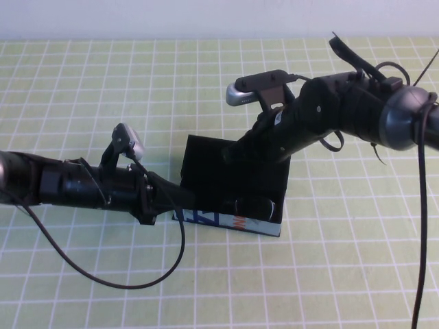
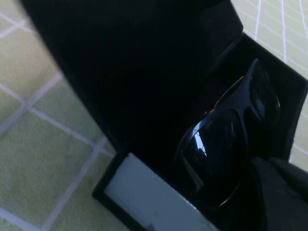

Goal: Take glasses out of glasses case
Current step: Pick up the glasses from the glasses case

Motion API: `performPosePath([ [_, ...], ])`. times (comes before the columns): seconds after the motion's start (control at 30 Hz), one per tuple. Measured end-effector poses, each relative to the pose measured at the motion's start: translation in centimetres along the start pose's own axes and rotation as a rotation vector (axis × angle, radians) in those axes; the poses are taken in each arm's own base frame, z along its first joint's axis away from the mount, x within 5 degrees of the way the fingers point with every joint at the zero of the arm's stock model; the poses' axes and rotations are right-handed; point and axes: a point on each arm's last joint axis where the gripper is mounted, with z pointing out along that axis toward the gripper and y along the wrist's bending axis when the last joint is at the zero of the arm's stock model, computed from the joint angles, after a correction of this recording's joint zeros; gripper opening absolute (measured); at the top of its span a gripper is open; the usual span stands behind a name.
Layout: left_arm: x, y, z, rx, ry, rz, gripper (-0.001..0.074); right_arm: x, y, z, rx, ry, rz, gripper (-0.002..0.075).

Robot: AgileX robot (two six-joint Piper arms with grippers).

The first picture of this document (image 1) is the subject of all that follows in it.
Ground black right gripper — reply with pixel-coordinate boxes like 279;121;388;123
222;101;311;165

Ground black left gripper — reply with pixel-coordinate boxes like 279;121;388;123
98;164;195;226

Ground black glasses case printed side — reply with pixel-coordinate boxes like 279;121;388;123
171;134;293;239

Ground black frame glasses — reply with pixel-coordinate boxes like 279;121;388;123
222;195;277;222

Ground green grid table cloth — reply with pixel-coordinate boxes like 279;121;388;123
0;37;439;329

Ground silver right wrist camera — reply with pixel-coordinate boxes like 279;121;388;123
225;69;298;114

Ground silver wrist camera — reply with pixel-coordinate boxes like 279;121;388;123
225;69;298;114
99;122;146;169

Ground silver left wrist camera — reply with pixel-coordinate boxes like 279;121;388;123
99;122;146;169

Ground black left camera cable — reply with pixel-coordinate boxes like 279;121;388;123
6;150;187;289

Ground black camera cable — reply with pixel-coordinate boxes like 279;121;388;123
287;73;439;329
6;150;187;289

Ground black flat strap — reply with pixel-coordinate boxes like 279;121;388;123
328;31;382;82

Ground black right camera cable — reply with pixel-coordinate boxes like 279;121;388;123
287;73;439;329

